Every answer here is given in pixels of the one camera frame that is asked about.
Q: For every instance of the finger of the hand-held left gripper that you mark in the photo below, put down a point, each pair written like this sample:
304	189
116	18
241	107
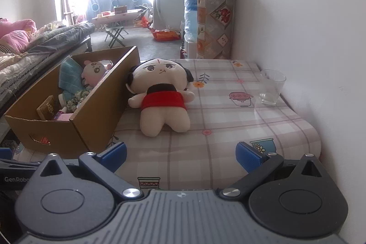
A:
5	154

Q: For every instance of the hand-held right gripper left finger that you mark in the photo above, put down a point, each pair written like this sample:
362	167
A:
114	155

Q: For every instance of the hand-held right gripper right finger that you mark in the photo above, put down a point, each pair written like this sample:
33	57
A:
248	155

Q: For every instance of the cardboard box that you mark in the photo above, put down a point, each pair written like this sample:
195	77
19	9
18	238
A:
94	115

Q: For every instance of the green tie-dye scrunchie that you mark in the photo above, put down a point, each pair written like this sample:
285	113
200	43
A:
77	101

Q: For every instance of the red shirt plush doll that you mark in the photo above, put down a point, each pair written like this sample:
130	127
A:
163	101

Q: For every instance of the pink plush toy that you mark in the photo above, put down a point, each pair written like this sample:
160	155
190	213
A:
94	71

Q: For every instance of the checked floral tablecloth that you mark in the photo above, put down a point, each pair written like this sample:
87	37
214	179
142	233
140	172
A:
228	124

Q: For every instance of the small brown box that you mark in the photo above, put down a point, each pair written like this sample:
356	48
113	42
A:
45	108

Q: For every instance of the clear plastic cup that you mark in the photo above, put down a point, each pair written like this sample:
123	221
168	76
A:
271	84

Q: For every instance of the cream quilt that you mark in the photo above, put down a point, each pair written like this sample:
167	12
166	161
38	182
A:
17	66

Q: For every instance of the teal folded cloth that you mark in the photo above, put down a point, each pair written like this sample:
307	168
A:
68	75

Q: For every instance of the pink pillow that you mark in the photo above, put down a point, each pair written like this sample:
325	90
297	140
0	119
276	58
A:
17	35

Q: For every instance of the white water dispenser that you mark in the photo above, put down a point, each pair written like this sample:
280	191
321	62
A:
190	48

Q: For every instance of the green folding stool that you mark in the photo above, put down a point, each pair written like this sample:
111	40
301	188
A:
114	32

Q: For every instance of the red bag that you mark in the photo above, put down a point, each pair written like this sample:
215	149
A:
165	35

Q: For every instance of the red children's bicycle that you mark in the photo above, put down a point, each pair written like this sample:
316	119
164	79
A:
144	21

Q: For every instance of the long folding table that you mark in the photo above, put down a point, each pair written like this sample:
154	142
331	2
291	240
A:
117	17

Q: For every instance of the small cardboard carton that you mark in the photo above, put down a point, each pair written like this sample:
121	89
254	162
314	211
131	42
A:
120	9

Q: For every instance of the blue water bottle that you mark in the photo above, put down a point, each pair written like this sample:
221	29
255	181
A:
191	12

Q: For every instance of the black bed frame leg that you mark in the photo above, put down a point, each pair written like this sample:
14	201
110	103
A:
89	45

